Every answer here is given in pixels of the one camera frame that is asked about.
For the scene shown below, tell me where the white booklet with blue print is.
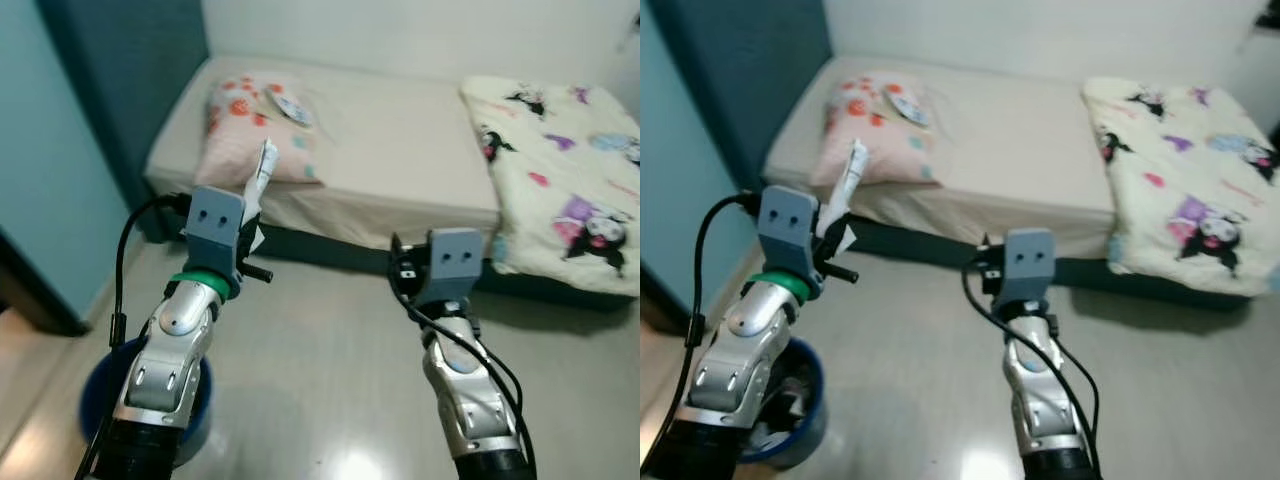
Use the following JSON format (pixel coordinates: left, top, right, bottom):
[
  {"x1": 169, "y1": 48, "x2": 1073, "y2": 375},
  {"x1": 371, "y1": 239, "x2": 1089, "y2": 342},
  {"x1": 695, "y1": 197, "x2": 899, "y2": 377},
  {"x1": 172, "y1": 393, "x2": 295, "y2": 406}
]
[
  {"x1": 885, "y1": 88, "x2": 931, "y2": 126},
  {"x1": 268, "y1": 92, "x2": 316, "y2": 129}
]

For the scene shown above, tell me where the pink pillow with orange print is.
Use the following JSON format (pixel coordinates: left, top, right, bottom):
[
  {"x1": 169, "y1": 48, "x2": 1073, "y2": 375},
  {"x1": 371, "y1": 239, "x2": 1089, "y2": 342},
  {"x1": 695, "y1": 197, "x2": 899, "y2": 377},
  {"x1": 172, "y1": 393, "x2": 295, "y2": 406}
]
[
  {"x1": 195, "y1": 70, "x2": 326, "y2": 189},
  {"x1": 810, "y1": 70, "x2": 946, "y2": 189}
]

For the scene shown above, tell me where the crumpled rubbish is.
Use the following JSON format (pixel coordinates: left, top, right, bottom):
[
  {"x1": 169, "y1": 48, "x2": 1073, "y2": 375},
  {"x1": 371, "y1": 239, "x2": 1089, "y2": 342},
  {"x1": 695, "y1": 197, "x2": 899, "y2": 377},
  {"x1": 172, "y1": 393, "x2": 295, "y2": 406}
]
[{"x1": 755, "y1": 350, "x2": 816, "y2": 456}]

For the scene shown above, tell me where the dark teal headboard panel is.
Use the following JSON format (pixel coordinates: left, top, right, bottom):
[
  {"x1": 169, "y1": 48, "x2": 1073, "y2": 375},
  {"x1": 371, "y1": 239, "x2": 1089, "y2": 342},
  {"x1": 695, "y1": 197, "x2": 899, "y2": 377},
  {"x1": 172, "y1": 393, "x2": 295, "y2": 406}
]
[
  {"x1": 650, "y1": 0, "x2": 833, "y2": 191},
  {"x1": 35, "y1": 0, "x2": 211, "y2": 246}
]

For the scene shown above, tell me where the blue rubbish bin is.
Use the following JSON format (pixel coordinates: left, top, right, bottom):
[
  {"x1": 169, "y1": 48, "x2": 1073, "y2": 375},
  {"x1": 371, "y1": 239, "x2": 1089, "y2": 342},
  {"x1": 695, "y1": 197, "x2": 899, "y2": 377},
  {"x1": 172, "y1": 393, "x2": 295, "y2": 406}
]
[
  {"x1": 78, "y1": 335, "x2": 216, "y2": 469},
  {"x1": 740, "y1": 335, "x2": 831, "y2": 469}
]

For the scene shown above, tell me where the dark furniture base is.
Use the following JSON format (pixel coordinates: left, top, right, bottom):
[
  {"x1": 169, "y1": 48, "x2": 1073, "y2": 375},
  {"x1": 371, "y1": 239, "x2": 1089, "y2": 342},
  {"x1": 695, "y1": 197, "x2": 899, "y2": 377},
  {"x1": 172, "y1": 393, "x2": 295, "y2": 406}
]
[
  {"x1": 640, "y1": 265, "x2": 691, "y2": 336},
  {"x1": 0, "y1": 230, "x2": 91, "y2": 338}
]

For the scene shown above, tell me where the cream cartoon print duvet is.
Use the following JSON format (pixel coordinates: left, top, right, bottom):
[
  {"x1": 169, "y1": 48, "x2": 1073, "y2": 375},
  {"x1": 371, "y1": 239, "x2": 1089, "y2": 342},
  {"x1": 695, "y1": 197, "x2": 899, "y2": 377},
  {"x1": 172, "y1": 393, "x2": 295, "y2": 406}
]
[
  {"x1": 458, "y1": 75, "x2": 641, "y2": 299},
  {"x1": 1080, "y1": 75, "x2": 1280, "y2": 299}
]

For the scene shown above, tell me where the dark teal bed frame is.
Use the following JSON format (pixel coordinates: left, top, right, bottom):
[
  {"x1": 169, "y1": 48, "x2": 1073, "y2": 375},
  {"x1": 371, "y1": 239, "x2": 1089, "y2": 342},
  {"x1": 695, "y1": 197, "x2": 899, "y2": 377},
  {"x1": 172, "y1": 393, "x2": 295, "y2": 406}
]
[
  {"x1": 150, "y1": 215, "x2": 641, "y2": 311},
  {"x1": 770, "y1": 215, "x2": 1251, "y2": 311}
]

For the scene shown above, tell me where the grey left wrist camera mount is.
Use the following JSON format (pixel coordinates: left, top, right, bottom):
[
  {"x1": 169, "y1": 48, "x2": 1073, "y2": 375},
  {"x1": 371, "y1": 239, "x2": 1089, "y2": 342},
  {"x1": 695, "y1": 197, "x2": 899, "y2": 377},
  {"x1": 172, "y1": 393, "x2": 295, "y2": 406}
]
[
  {"x1": 757, "y1": 185, "x2": 821, "y2": 276},
  {"x1": 183, "y1": 185, "x2": 248, "y2": 276}
]

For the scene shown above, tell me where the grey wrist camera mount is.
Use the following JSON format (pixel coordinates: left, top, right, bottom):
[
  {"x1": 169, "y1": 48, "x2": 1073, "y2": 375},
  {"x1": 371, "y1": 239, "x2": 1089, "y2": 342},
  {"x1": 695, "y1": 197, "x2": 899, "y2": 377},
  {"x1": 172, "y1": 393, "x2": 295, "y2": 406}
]
[
  {"x1": 183, "y1": 185, "x2": 248, "y2": 276},
  {"x1": 425, "y1": 228, "x2": 486, "y2": 306},
  {"x1": 1000, "y1": 228, "x2": 1056, "y2": 306},
  {"x1": 757, "y1": 185, "x2": 821, "y2": 276}
]

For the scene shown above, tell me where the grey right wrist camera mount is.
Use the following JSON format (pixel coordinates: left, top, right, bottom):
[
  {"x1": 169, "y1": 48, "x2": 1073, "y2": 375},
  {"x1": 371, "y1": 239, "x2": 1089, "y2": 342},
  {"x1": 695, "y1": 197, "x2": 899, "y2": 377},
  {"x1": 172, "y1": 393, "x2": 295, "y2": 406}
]
[
  {"x1": 1000, "y1": 228, "x2": 1056, "y2": 306},
  {"x1": 425, "y1": 228, "x2": 486, "y2": 306}
]

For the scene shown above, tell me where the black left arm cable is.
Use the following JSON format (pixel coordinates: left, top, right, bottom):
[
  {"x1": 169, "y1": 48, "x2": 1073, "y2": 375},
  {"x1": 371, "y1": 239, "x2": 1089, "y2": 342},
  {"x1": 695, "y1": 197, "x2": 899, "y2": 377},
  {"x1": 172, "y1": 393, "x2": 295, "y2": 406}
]
[
  {"x1": 75, "y1": 192, "x2": 191, "y2": 480},
  {"x1": 680, "y1": 192, "x2": 766, "y2": 471}
]

